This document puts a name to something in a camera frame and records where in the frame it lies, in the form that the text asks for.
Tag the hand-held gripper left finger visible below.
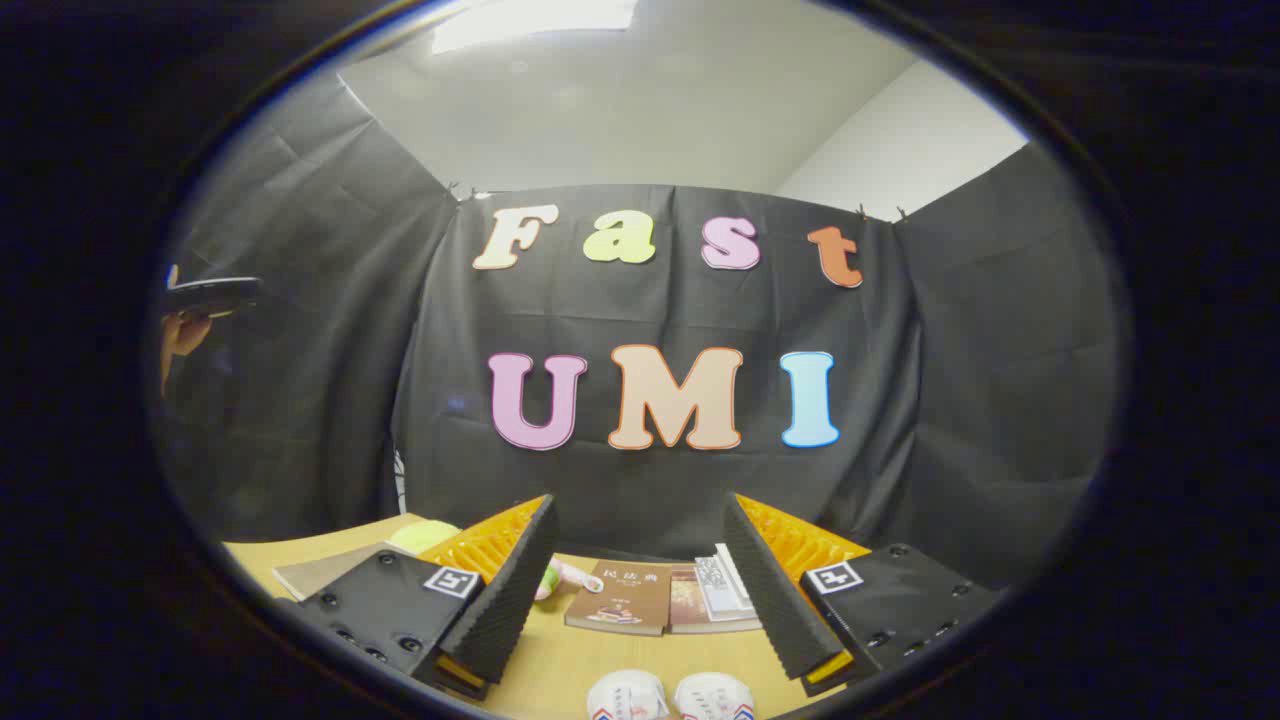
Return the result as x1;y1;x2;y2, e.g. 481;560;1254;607
298;493;561;701

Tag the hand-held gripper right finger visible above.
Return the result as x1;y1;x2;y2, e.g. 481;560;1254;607
722;492;1003;698

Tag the white canvas shoe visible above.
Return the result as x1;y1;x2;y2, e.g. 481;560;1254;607
675;671;757;720
587;669;670;720

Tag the beige fabric storage box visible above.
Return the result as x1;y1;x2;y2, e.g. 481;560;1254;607
273;543;416;602

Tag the white patterned booklet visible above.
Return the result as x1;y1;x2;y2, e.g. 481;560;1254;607
694;555;753;624

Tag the green and pink plush toy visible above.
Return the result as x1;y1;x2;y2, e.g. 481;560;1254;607
535;559;605;602

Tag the dark brown book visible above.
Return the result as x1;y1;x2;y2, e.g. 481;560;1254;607
667;569;764;636

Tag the yellow plush toy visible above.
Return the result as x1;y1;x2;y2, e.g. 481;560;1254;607
385;520;462;557

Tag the brown book with illustrated cover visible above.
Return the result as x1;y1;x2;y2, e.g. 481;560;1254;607
564;559;674;638

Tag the black flat device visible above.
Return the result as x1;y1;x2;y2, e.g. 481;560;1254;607
164;276;264;321

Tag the ceiling light panel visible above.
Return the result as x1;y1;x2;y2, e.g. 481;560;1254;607
430;0;641;56

